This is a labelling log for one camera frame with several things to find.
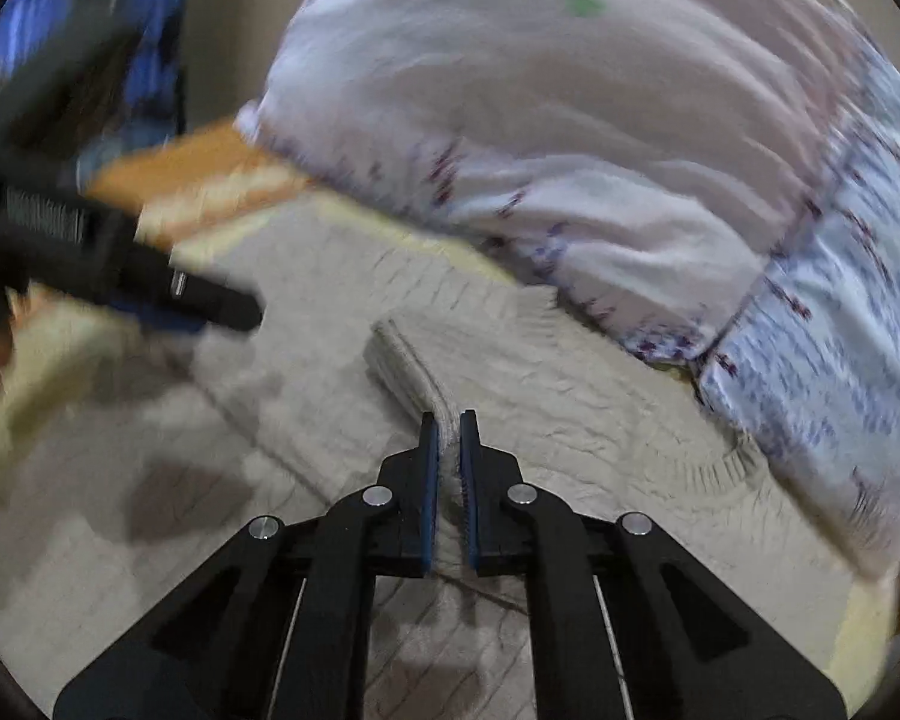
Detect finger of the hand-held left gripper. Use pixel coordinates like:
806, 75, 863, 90
109, 236, 265, 337

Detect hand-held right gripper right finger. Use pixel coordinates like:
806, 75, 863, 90
460, 410, 781, 720

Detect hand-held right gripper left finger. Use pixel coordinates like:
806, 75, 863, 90
120, 412, 440, 720

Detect beige knit sweater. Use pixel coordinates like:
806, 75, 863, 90
0, 202, 871, 720

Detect yellow patterned bed sheet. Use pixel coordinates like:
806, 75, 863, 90
0, 120, 900, 691

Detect blue cloth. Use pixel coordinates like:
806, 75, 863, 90
0, 0, 196, 158

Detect white floral pillow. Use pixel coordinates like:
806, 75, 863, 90
236, 0, 900, 578

